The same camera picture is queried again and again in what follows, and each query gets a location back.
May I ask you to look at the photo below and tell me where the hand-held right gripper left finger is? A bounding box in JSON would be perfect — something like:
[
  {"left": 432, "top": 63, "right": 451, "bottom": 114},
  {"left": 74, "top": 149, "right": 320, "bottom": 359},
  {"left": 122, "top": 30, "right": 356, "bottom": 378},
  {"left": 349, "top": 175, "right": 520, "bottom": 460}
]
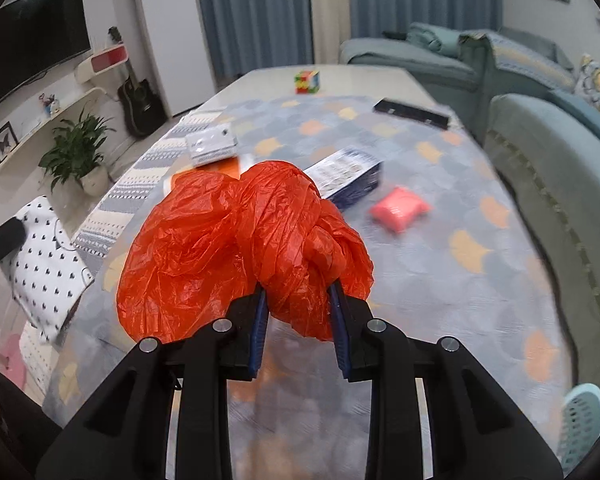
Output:
[{"left": 35, "top": 282, "right": 271, "bottom": 480}]

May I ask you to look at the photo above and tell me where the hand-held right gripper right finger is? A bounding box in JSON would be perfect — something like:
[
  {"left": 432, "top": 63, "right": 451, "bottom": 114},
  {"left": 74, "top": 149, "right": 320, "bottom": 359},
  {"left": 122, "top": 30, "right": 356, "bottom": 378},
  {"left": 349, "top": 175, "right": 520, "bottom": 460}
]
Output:
[{"left": 327, "top": 282, "right": 566, "bottom": 480}]

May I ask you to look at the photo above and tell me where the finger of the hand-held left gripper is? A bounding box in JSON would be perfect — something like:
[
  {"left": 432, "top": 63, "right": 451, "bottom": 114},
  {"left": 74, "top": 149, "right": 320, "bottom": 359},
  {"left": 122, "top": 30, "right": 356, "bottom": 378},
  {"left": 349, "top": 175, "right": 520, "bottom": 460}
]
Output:
[{"left": 0, "top": 217, "right": 29, "bottom": 283}]

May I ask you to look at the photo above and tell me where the orange plastic bag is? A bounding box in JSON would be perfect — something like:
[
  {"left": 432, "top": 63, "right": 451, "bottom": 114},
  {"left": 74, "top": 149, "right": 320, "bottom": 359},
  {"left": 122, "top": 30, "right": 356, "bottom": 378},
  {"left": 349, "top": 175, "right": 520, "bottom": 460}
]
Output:
[{"left": 116, "top": 160, "right": 376, "bottom": 343}]

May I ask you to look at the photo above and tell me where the light blue plastic basket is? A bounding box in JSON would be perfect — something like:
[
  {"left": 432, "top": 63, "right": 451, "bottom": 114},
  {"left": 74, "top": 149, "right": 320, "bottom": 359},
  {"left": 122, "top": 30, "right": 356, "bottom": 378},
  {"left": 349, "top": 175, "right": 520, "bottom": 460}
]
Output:
[{"left": 560, "top": 382, "right": 600, "bottom": 471}]

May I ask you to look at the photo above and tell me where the framed butterfly specimen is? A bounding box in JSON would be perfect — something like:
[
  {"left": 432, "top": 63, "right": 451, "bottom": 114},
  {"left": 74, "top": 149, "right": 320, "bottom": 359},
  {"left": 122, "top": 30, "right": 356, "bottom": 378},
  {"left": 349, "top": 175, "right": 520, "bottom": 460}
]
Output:
[{"left": 0, "top": 121, "right": 16, "bottom": 165}]

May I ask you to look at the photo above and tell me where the potted green plant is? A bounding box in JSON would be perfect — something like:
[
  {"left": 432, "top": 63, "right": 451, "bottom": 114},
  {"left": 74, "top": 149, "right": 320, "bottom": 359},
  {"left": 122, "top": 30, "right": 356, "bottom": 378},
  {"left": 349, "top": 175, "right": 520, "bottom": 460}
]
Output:
[{"left": 39, "top": 107, "right": 116, "bottom": 196}]

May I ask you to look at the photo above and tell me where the pink packet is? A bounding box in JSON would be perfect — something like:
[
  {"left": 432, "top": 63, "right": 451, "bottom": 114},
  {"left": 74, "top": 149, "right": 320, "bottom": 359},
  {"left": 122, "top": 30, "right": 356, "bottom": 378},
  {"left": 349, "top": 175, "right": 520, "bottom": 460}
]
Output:
[{"left": 369, "top": 186, "right": 432, "bottom": 233}]

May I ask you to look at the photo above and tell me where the blue white carton box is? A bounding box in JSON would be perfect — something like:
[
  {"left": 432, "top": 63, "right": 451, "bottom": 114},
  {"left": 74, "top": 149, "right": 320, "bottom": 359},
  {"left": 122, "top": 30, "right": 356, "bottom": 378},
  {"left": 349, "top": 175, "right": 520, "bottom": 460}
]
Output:
[{"left": 302, "top": 146, "right": 385, "bottom": 211}]

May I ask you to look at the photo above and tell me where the black acoustic guitar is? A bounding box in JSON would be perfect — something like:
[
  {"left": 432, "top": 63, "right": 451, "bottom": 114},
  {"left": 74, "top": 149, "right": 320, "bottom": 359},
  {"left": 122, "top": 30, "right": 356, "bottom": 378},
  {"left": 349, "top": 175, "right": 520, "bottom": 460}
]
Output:
[{"left": 107, "top": 26, "right": 168, "bottom": 138}]

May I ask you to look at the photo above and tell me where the black television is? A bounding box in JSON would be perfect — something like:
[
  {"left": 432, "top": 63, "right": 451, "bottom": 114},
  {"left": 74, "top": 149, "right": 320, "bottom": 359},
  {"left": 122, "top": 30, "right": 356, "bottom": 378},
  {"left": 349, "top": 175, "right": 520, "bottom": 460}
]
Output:
[{"left": 0, "top": 0, "right": 93, "bottom": 121}]

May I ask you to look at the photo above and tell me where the small white box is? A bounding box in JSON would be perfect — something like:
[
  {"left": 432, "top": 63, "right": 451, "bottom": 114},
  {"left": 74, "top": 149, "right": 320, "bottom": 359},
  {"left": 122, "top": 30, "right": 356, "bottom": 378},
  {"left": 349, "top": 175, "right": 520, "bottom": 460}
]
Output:
[{"left": 185, "top": 127, "right": 238, "bottom": 167}]

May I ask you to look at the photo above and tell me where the black smartphone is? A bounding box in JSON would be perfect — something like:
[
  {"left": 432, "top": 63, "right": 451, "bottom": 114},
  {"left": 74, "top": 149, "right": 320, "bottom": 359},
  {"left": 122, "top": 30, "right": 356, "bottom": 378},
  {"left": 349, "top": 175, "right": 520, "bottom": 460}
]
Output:
[{"left": 372, "top": 98, "right": 452, "bottom": 129}]

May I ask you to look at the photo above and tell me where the multicoloured puzzle cube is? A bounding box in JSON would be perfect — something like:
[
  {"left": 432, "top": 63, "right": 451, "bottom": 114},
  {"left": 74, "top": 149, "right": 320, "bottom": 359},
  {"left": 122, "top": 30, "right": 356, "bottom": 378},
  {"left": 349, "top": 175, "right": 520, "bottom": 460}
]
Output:
[{"left": 294, "top": 70, "right": 322, "bottom": 95}]

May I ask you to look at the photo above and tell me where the teal fabric sofa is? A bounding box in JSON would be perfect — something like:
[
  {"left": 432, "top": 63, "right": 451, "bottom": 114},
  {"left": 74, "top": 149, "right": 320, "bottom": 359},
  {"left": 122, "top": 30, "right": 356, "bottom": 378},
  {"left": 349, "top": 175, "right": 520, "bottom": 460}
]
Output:
[{"left": 340, "top": 22, "right": 600, "bottom": 401}]

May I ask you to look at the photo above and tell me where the white refrigerator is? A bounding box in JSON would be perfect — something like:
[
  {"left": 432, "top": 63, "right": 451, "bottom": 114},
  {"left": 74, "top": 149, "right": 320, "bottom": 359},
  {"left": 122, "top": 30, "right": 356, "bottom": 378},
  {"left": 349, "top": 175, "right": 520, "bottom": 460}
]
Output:
[{"left": 132, "top": 0, "right": 217, "bottom": 117}]

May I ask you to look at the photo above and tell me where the folded teal blanket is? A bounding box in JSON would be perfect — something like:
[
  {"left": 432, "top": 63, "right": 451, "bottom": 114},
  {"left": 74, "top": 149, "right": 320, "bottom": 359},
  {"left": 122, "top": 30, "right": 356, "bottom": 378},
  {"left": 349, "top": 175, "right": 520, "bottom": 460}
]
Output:
[{"left": 407, "top": 22, "right": 463, "bottom": 58}]

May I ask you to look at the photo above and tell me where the white sheer curtain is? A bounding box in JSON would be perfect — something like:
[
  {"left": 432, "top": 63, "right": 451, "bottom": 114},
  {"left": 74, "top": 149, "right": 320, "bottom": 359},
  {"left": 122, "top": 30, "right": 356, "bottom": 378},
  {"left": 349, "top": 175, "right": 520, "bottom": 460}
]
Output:
[{"left": 307, "top": 0, "right": 353, "bottom": 66}]

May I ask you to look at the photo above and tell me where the blue cushion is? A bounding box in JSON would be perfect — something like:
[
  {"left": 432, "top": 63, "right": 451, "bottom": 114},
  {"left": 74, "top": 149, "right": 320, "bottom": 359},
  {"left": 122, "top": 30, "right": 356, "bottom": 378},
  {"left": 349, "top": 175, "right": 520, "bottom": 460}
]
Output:
[{"left": 547, "top": 87, "right": 600, "bottom": 146}]

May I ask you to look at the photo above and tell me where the white curved wall shelf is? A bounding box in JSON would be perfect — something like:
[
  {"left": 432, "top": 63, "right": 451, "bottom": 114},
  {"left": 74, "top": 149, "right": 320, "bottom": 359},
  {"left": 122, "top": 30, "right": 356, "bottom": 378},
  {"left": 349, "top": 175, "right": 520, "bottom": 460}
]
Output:
[{"left": 0, "top": 87, "right": 106, "bottom": 176}]

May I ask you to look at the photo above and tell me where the red white wall shelf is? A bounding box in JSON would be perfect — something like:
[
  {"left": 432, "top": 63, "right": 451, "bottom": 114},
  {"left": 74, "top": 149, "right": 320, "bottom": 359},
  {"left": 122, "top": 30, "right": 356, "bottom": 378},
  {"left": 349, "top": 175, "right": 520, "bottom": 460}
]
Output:
[{"left": 72, "top": 44, "right": 131, "bottom": 86}]

